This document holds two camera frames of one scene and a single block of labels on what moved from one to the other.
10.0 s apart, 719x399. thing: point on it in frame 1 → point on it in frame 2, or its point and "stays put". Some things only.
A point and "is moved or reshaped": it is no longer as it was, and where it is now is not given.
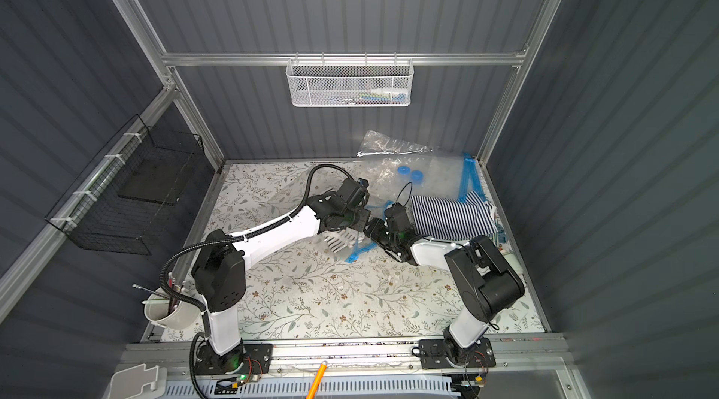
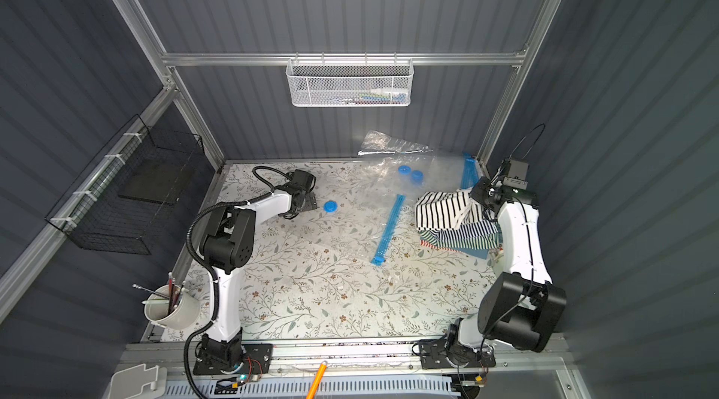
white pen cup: (170, 310) stays put
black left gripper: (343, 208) → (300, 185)
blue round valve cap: (417, 175) stays put
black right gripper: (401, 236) → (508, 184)
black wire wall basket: (124, 199) stays put
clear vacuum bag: (350, 243) is moved or reshaped
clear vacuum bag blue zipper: (394, 170) stays put
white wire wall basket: (349, 82) stays put
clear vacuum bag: (453, 175) stays put
